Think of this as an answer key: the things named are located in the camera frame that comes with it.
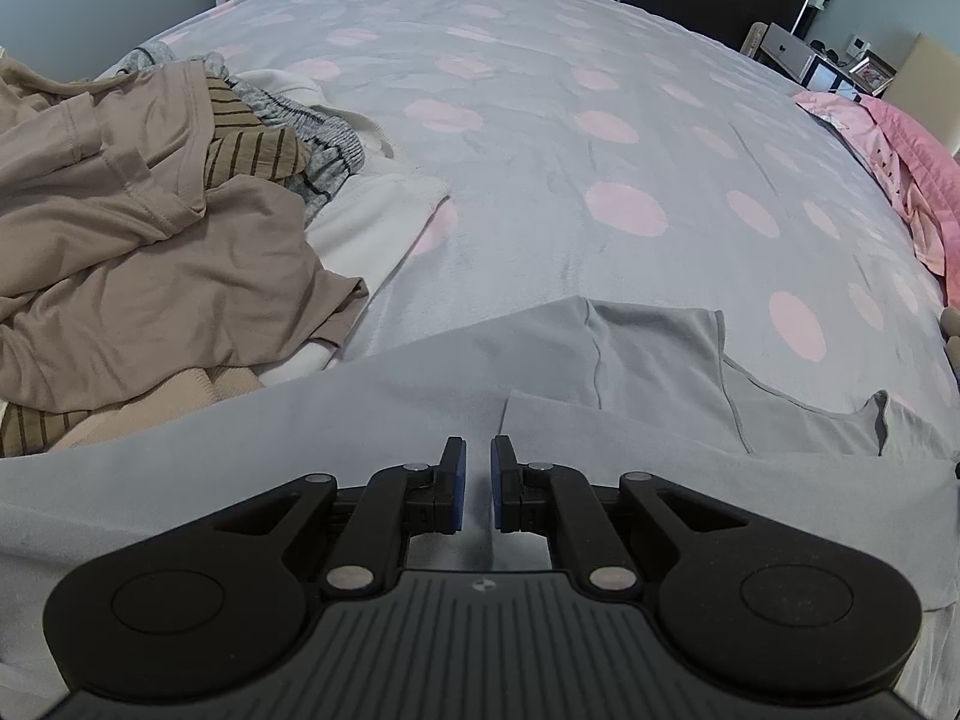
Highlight beige ribbed sweater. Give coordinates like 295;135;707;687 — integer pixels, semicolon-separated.
49;364;267;451

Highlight white nightstand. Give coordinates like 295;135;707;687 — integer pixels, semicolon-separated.
739;21;863;91

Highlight grey heathered shorts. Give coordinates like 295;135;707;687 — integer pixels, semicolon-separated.
97;41;366;230

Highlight beige padded headboard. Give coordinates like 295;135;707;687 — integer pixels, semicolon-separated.
885;31;960;158

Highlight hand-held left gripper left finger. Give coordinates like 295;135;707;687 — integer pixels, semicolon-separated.
214;435;467;601

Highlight taupe folded garment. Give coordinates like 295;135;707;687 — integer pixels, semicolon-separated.
940;305;960;395

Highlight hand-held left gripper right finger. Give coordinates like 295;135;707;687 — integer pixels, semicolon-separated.
491;435;751;601

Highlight taupe brown garment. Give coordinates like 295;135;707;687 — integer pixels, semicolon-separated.
0;56;370;415

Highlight light grey shirt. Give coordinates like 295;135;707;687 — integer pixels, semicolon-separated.
0;296;960;691

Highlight photo frame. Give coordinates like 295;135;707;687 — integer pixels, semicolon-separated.
851;52;897;91

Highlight cream white sweatshirt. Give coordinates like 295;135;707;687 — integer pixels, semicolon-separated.
232;67;451;391

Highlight grey pink-dotted bed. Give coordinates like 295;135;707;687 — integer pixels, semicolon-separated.
90;0;960;466

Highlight white box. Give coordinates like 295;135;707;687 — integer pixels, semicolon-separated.
757;22;818;76

